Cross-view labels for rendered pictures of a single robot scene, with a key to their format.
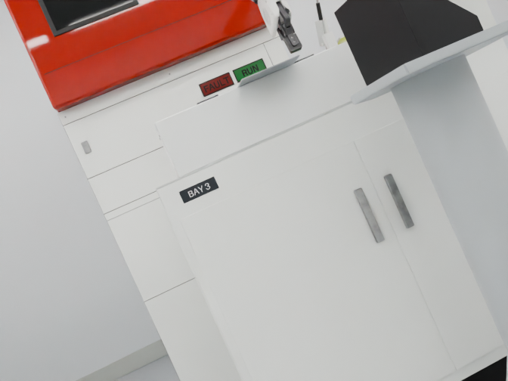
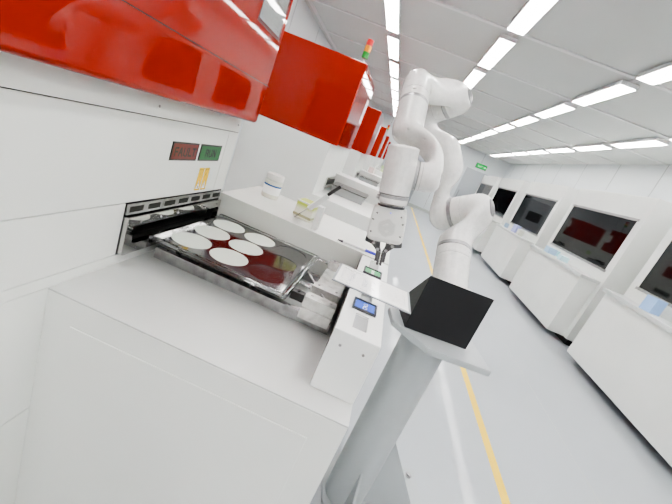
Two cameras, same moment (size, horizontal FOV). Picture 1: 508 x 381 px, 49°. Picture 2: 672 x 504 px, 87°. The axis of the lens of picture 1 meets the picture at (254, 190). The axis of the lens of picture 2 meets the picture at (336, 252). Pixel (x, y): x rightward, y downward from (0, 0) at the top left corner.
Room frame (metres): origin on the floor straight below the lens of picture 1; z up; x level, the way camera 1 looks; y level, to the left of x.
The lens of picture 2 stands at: (1.32, 0.76, 1.27)
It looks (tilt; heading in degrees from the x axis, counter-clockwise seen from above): 17 degrees down; 282
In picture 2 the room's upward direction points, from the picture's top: 22 degrees clockwise
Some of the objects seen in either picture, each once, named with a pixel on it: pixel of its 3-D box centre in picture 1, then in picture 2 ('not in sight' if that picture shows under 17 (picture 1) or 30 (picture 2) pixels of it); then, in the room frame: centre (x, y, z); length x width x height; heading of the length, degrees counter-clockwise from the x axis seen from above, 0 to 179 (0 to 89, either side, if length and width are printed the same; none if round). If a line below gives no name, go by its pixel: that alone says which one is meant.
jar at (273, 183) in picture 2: not in sight; (272, 185); (1.94, -0.54, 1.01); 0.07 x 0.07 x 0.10
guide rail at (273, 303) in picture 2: not in sight; (241, 289); (1.68, -0.02, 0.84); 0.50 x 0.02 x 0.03; 8
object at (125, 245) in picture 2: not in sight; (178, 221); (1.96, -0.08, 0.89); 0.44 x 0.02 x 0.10; 98
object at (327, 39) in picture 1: (327, 41); (316, 209); (1.68, -0.39, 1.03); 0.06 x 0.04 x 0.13; 8
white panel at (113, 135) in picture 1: (192, 119); (140, 181); (1.95, 0.09, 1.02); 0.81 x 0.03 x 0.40; 98
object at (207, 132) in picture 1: (268, 108); (358, 310); (1.38, -0.12, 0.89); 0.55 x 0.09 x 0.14; 98
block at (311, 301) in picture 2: not in sight; (319, 304); (1.47, -0.03, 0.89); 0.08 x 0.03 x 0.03; 8
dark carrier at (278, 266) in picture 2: not in sight; (245, 248); (1.76, -0.13, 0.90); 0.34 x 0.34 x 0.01; 9
